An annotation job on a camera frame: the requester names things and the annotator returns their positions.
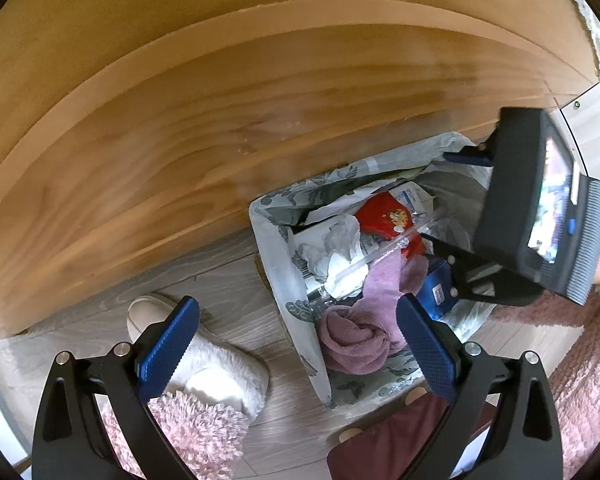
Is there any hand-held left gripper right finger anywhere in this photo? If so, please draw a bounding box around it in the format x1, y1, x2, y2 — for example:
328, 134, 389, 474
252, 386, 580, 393
396, 294, 563, 480

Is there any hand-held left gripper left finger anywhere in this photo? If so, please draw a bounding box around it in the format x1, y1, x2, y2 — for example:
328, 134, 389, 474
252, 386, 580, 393
31, 296, 201, 480

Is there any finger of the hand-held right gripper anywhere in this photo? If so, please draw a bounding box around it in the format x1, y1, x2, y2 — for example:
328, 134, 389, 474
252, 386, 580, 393
442, 130, 501, 167
420, 232, 481, 301

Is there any blue carton box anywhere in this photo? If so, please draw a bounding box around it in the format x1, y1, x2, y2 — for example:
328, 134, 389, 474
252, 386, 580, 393
415, 255, 456, 321

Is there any clear plastic clamshell container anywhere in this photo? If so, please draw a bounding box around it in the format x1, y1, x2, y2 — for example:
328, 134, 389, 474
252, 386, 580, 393
325, 210, 443, 301

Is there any white milk carton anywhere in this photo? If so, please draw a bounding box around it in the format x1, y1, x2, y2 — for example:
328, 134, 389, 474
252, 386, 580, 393
292, 182, 438, 301

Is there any purple cloth bundle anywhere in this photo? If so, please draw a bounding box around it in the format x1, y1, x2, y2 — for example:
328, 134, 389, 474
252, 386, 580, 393
315, 255, 431, 376

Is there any red snack packet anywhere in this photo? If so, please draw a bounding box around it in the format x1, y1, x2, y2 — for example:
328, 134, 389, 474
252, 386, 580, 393
355, 192, 426, 256

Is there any white tissue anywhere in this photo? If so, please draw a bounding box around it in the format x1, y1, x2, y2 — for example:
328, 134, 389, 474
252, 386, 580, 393
300, 214, 371, 298

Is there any brown cardboard bin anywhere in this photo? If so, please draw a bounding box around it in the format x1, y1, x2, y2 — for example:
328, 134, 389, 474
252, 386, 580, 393
252, 252, 276, 291

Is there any printed white trash bag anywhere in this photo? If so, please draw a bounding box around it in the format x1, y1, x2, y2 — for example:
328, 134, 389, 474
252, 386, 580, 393
248, 131, 501, 411

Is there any white fluffy slipper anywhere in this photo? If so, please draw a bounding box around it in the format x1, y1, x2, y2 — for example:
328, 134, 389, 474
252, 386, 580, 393
126, 294, 270, 421

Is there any person's left leg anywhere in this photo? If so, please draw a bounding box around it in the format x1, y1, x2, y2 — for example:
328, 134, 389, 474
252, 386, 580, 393
100, 390, 251, 480

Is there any maroon cloth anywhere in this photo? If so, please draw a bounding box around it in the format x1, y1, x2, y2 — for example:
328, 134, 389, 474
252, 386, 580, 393
327, 390, 501, 480

